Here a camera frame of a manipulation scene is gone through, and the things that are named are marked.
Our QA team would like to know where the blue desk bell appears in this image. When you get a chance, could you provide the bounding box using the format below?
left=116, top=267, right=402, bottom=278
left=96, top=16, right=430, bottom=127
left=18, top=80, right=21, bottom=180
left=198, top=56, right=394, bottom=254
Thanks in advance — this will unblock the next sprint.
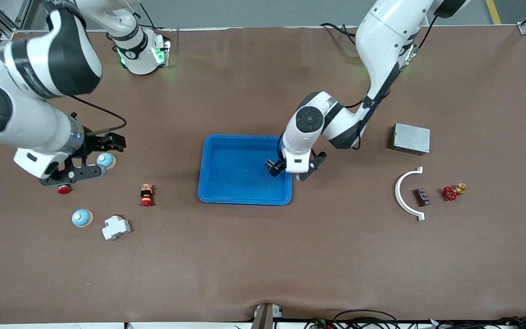
left=71, top=209, right=94, bottom=228
left=96, top=153, right=117, bottom=170

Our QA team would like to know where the blue plastic tray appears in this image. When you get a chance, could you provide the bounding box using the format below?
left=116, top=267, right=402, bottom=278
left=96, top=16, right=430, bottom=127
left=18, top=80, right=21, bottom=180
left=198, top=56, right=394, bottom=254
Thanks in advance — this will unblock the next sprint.
left=198, top=134, right=293, bottom=206

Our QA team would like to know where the white circuit breaker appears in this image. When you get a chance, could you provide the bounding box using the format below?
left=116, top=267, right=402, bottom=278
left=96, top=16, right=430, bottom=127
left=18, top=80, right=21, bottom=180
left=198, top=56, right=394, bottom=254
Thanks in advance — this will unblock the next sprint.
left=102, top=214, right=132, bottom=241

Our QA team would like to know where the silver metal box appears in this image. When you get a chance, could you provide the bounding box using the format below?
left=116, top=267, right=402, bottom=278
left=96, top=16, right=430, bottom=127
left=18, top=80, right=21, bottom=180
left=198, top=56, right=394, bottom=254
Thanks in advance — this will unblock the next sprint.
left=392, top=123, right=431, bottom=156

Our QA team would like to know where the brass valve red handwheel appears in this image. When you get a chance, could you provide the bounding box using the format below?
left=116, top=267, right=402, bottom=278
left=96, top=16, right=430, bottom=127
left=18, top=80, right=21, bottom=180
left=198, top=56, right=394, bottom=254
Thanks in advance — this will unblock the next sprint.
left=442, top=183, right=467, bottom=202

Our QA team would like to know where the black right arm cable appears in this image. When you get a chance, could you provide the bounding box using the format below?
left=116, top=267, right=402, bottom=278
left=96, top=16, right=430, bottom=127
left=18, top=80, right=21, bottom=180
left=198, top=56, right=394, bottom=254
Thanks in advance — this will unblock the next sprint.
left=70, top=95, right=128, bottom=137

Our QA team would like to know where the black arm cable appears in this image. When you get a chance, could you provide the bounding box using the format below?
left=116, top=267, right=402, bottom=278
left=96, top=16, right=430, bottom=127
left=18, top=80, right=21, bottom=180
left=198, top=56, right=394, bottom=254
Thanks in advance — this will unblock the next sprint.
left=70, top=95, right=128, bottom=137
left=343, top=14, right=435, bottom=151

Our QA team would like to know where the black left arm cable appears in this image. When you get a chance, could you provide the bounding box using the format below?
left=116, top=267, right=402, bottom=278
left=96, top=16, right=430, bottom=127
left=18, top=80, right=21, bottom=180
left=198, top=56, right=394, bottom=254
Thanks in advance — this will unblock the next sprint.
left=343, top=14, right=435, bottom=151

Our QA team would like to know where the black right base cable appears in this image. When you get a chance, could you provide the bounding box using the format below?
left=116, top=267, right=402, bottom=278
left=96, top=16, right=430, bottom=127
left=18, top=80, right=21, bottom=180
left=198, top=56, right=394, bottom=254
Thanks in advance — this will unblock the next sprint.
left=133, top=2, right=158, bottom=31

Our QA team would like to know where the black base cable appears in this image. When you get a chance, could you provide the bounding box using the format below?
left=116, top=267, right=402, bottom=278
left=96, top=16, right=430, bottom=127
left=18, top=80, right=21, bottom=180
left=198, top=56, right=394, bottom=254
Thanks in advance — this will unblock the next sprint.
left=133, top=2, right=158, bottom=31
left=320, top=23, right=359, bottom=46

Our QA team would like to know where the black left base cable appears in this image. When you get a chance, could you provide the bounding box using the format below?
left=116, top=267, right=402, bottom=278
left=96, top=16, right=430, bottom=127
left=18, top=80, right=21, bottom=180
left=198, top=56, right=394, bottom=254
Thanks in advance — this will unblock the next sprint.
left=320, top=23, right=359, bottom=46

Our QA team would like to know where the white curved plastic bracket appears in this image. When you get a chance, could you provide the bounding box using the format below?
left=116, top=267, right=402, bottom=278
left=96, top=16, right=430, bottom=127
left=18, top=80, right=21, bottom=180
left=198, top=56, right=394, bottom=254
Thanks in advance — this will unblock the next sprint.
left=394, top=167, right=426, bottom=222

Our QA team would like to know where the black cable bundle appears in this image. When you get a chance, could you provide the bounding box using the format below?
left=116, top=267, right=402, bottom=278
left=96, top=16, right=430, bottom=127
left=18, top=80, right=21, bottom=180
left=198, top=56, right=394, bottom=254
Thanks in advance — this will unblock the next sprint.
left=304, top=309, right=526, bottom=329

